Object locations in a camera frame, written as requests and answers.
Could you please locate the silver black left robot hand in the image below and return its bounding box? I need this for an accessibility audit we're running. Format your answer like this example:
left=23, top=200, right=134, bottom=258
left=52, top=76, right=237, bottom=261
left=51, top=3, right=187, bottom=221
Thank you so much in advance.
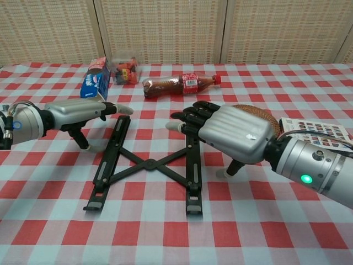
left=41, top=99, right=135, bottom=152

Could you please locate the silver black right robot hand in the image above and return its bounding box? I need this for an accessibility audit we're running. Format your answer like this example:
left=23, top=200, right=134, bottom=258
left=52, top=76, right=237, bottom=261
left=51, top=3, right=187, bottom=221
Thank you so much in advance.
left=165, top=100, right=276, bottom=178

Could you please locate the black folding laptop stand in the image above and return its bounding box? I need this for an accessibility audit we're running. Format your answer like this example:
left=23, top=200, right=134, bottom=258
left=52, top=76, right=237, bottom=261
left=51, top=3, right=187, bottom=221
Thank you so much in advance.
left=82, top=115, right=205, bottom=216

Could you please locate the round woven rattan coaster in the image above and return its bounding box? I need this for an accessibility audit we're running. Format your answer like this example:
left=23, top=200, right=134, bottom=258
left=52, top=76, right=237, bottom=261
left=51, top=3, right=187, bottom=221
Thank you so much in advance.
left=233, top=104, right=281, bottom=136

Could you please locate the blue cookie box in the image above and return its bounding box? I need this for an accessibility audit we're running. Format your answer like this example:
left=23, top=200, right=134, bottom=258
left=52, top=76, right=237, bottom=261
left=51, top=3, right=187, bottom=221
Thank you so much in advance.
left=79, top=56, right=113, bottom=104

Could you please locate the cola bottle with red cap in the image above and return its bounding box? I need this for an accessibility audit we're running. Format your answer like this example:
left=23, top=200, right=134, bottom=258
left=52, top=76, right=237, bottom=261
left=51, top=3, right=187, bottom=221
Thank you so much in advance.
left=142, top=71, right=222, bottom=99

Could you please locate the woven bamboo folding screen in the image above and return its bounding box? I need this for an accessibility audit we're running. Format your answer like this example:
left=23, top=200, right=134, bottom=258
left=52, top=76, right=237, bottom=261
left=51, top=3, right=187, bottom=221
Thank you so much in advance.
left=0, top=0, right=353, bottom=66

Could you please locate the red white checkered tablecloth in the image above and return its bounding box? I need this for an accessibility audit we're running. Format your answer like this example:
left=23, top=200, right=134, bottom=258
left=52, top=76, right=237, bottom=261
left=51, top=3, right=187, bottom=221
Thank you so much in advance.
left=0, top=62, right=353, bottom=265

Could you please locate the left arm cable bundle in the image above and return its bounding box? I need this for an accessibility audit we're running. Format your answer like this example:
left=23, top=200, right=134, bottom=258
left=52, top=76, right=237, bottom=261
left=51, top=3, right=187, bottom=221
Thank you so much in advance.
left=0, top=100, right=35, bottom=141

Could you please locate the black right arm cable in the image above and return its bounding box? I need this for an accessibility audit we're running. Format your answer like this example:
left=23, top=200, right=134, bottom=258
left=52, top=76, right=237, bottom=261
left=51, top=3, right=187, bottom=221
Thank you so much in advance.
left=277, top=129, right=353, bottom=152

